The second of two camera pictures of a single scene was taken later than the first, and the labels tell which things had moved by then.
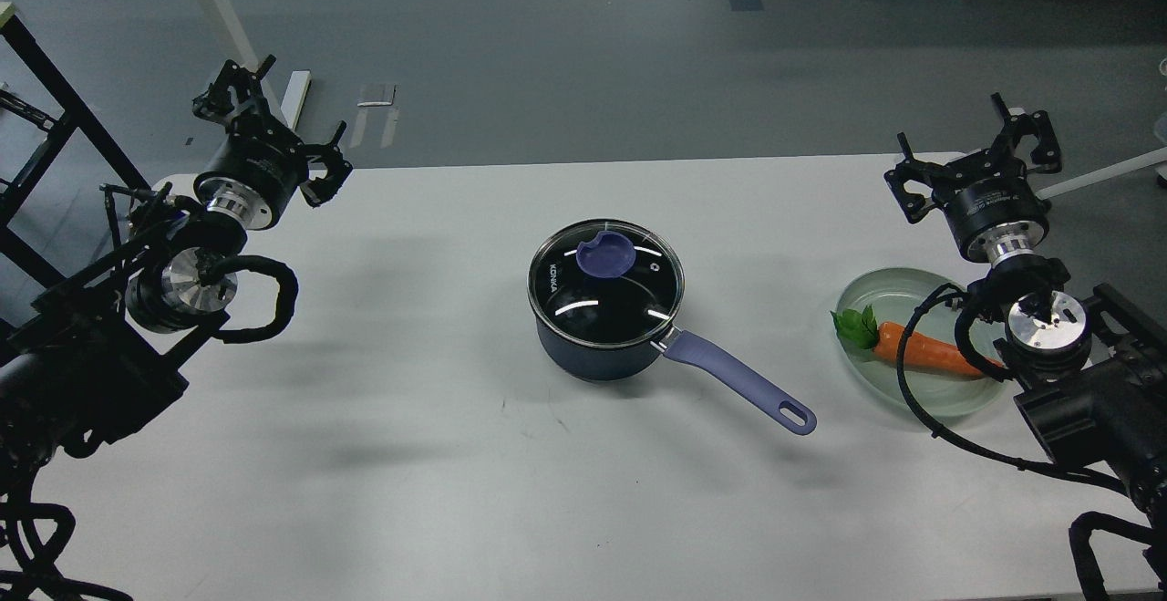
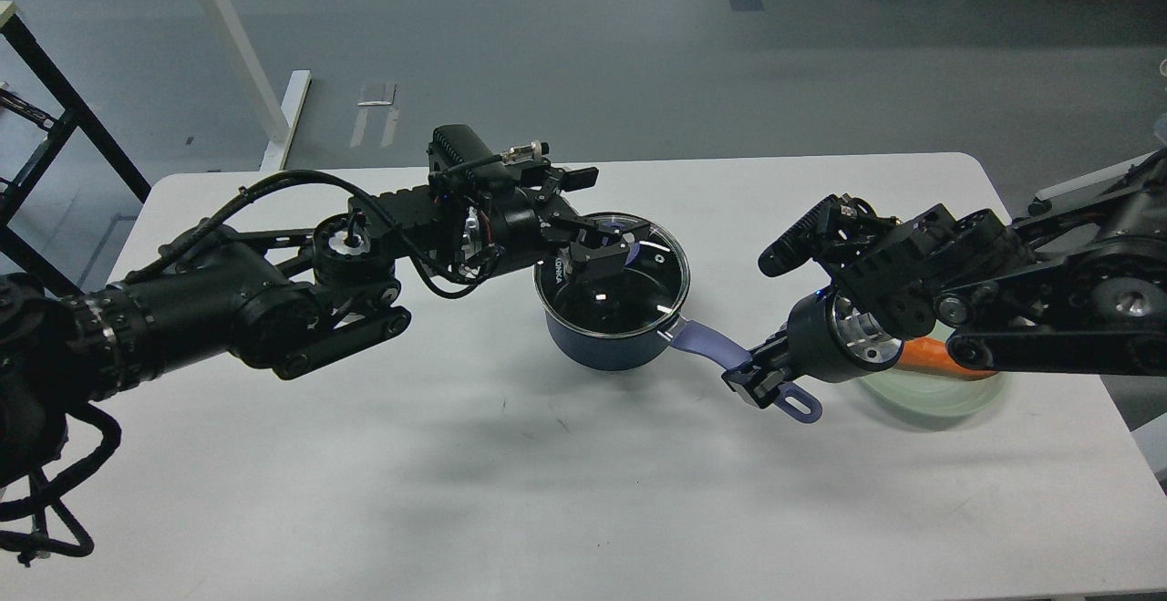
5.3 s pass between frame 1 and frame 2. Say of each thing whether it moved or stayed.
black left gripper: moved
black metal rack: stayed
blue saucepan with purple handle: moved
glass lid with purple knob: stayed
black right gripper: moved
